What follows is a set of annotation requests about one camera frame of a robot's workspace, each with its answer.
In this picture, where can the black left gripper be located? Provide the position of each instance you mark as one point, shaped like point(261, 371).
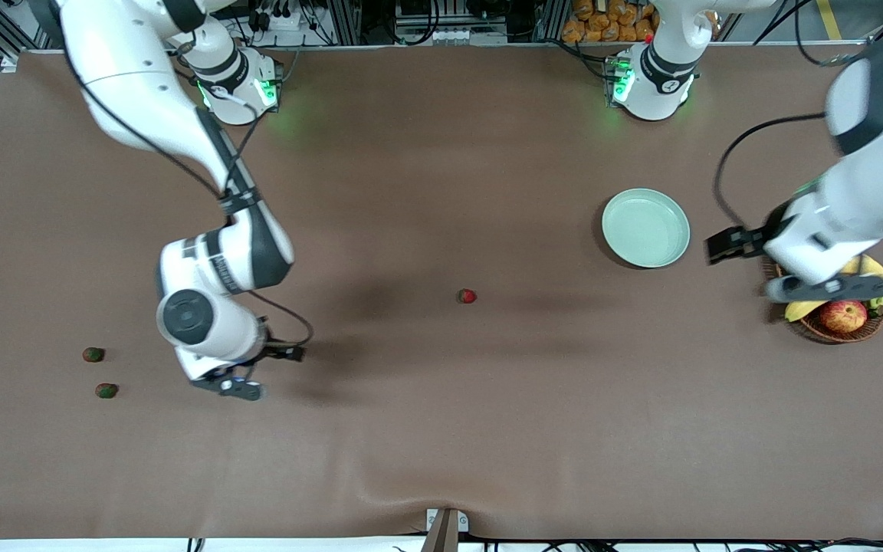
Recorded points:
point(753, 239)

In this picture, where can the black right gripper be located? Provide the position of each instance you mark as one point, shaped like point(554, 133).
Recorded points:
point(272, 353)

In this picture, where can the dark red green strawberry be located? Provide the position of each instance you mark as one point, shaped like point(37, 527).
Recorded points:
point(106, 390)
point(93, 354)

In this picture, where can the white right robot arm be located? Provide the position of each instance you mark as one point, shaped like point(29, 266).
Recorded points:
point(127, 84)

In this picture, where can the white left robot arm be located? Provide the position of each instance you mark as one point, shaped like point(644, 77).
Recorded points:
point(871, 184)

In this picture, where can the pale green round plate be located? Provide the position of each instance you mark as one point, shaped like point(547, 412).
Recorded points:
point(646, 228)

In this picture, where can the yellow banana bunch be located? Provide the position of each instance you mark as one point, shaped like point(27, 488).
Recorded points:
point(798, 310)

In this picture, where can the brown wicker basket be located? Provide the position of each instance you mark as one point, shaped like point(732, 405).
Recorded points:
point(832, 333)

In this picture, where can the red yellow apple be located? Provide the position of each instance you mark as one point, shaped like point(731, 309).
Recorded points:
point(844, 316)

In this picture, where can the brown table mat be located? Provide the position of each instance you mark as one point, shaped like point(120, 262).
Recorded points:
point(441, 422)

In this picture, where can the grey metal table clamp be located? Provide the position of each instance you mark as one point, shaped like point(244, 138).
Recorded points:
point(442, 525)

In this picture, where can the pile of orange buns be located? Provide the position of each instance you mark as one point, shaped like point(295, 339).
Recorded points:
point(606, 23)

